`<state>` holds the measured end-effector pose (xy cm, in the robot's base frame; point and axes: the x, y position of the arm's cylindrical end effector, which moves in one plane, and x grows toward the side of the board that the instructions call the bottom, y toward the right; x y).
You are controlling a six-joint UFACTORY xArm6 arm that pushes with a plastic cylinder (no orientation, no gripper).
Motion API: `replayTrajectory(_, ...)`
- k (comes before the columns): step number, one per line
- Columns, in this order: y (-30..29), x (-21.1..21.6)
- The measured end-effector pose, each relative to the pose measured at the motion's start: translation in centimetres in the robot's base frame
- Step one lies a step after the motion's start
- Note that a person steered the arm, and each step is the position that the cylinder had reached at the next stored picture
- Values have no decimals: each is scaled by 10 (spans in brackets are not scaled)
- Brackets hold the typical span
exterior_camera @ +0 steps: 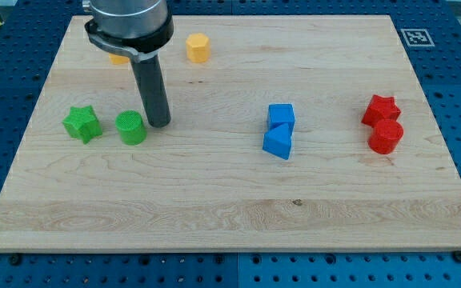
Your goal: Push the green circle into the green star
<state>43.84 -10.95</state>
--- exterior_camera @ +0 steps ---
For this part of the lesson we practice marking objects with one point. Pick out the blue triangle block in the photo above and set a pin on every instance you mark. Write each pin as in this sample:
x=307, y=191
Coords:
x=277, y=141

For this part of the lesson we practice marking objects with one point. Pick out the blue cube block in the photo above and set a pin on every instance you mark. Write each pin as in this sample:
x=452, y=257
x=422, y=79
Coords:
x=279, y=114

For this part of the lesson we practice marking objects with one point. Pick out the red cylinder block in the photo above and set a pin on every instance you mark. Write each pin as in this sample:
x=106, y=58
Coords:
x=385, y=136

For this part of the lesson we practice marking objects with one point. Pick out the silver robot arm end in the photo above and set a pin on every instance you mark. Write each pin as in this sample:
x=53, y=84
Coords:
x=136, y=29

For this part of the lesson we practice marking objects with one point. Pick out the green cylinder block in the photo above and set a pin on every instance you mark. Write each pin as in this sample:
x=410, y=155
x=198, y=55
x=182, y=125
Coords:
x=130, y=127

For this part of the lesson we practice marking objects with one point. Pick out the wooden board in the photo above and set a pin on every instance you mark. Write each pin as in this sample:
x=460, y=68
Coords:
x=204, y=183

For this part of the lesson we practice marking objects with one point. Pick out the yellow hexagon block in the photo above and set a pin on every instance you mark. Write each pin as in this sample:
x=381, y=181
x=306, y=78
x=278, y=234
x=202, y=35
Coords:
x=198, y=48

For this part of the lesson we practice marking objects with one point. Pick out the yellow block behind arm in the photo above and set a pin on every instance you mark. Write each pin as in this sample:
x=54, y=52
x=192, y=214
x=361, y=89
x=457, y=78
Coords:
x=118, y=59

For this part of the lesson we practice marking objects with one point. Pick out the red star block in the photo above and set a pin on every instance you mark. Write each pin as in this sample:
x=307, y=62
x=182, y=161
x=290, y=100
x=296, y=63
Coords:
x=379, y=108

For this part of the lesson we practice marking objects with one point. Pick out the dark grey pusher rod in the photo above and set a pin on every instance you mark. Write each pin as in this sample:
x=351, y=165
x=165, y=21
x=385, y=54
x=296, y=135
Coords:
x=148, y=76

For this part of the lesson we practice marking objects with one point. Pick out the green star block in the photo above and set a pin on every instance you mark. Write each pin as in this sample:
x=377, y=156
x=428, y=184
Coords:
x=82, y=123

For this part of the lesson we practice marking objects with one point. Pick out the white fiducial marker tag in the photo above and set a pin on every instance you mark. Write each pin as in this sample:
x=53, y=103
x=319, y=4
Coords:
x=415, y=37

